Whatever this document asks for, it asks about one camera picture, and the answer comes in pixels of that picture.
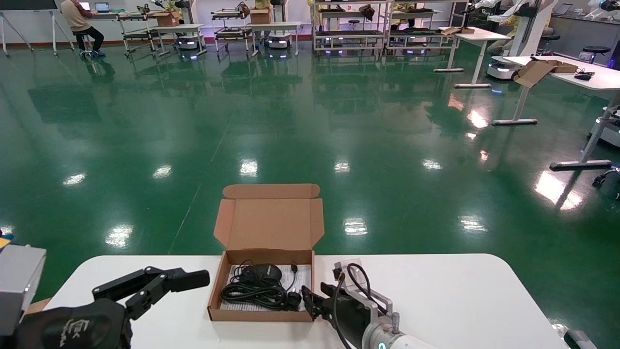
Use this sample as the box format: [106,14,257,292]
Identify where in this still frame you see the black round stool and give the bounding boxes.
[582,46,611,64]
[537,33,561,55]

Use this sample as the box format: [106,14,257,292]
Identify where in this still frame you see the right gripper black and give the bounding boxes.
[301,282,394,349]

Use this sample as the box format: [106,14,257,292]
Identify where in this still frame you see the dark board on white stand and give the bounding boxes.
[0,0,76,58]

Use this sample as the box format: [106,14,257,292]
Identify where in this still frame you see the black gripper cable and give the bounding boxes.
[332,263,374,349]

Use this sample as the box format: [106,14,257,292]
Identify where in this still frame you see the white metal shelf rack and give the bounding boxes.
[387,0,471,53]
[311,0,391,54]

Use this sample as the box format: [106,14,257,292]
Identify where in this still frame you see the seated person beige shirt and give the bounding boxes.
[60,0,105,58]

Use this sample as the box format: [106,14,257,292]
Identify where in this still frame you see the tall white robot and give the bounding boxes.
[465,0,558,81]

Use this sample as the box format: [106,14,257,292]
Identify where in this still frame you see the brown cardboard piece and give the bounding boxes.
[24,298,52,316]

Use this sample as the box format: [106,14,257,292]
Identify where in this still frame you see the left gripper black cover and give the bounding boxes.
[10,267,211,349]

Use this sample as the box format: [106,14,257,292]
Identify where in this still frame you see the black coiled power cable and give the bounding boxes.
[220,261,304,312]

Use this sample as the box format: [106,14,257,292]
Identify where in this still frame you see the office chair wheel base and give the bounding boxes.
[591,166,620,203]

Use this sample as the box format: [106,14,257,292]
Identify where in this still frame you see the small white table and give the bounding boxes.
[152,24,208,57]
[246,21,302,57]

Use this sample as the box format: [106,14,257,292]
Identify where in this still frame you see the white table with T legs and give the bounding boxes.
[433,27,512,89]

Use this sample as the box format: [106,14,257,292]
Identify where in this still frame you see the grey robot base part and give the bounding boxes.
[563,330,599,349]

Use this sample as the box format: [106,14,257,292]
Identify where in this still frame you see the metal trolley cart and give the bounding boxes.
[211,8,253,59]
[118,12,158,58]

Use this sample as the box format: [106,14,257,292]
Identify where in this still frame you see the white printed paper sheet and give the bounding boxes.
[220,264,312,312]

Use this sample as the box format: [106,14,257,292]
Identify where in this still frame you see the large white desk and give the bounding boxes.
[491,55,620,171]

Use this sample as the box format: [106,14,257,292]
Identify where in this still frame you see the brown cardboard storage box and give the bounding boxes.
[207,184,325,323]

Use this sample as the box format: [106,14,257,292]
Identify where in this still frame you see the black computer mouse in box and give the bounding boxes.
[251,264,283,283]

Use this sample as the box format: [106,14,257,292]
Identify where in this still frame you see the open cardboard box on desk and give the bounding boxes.
[513,58,580,89]

